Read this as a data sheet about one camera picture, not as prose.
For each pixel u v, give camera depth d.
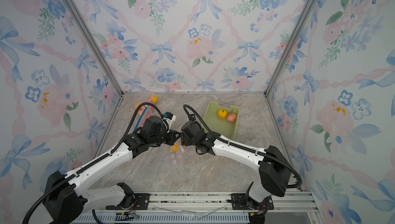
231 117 1.00
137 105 1.10
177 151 0.82
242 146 0.49
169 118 0.70
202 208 0.73
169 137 0.69
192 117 0.70
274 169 0.42
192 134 0.60
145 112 0.92
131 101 1.13
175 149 0.82
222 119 1.03
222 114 1.03
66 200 0.38
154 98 1.12
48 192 0.37
